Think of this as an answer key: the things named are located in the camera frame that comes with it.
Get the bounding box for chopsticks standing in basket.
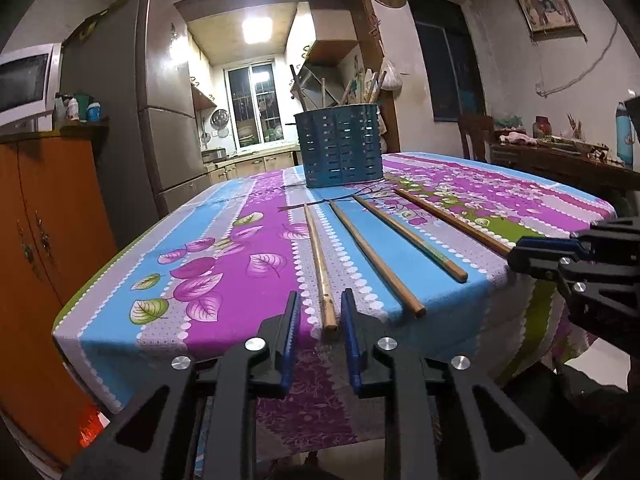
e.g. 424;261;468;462
300;72;346;109

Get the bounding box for dark room window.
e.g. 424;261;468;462
406;0;486;122

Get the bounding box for white hanging plastic bag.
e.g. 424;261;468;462
382;60;404;91

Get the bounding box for square ceiling light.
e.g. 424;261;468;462
242;17;274;44

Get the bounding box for blue perforated utensil basket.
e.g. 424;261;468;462
294;103;385;190

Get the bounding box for dark wooden chair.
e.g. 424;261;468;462
457;114;496;164

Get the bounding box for grey refrigerator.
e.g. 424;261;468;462
60;0;214;249

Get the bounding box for wooden kitchen wall cabinet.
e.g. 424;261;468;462
305;40;361;66

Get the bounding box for framed wall picture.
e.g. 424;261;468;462
512;0;581;39

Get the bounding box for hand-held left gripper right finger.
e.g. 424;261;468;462
341;289;581;480

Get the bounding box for floral striped tablecloth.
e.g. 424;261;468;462
52;152;619;461

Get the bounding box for blue thermos bottle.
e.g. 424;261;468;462
616;102;634;166

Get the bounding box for white microwave oven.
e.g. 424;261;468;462
0;42;62;129

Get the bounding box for orange wooden cabinet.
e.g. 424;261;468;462
0;120;119;461

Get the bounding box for red plastic bag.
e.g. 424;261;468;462
77;405;109;449

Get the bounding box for kitchen window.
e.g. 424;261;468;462
226;62;277;149

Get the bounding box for cream kitchen base cabinets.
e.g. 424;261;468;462
202;142;301;186

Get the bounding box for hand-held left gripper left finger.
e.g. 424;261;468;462
62;290;302;480

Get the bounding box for white wall cable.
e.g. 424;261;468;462
535;25;621;99

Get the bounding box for dark wooden side table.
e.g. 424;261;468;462
489;142;640;201

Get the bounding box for brown wooden door frame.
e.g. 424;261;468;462
174;0;401;162

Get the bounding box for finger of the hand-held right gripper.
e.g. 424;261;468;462
515;217;640;261
507;250;640;356

